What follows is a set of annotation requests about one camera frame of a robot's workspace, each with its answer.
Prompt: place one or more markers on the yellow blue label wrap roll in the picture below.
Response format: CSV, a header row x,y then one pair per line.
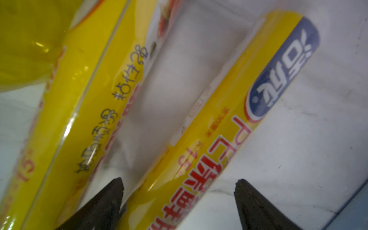
x,y
261,69

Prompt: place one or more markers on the light blue plastic basket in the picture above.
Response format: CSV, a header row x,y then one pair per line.
x,y
354,214

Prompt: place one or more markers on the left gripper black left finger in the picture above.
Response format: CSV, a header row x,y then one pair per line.
x,y
102,212

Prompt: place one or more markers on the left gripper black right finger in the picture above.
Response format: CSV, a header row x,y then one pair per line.
x,y
258,213

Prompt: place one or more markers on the yellow red chef wrap roll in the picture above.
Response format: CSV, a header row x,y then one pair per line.
x,y
103,64

